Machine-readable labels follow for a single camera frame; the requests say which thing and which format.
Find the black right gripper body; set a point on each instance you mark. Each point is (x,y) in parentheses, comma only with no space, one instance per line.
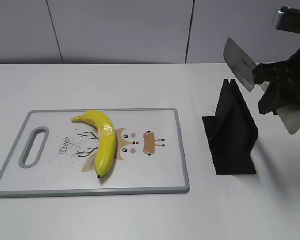
(289,78)

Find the black knife right gripper finger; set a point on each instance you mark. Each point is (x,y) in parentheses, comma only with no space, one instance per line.
(270,72)
(275,97)

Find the white handled kitchen knife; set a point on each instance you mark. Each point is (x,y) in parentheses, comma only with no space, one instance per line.
(242,67)

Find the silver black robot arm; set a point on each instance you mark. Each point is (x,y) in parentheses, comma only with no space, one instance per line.
(288,21)

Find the yellow plastic banana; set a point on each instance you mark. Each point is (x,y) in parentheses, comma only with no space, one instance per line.
(107,139)

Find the black knife stand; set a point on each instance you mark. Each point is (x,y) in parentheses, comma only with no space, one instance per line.
(231,133)

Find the white deer cutting board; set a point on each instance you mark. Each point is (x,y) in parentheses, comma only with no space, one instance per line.
(54,157)

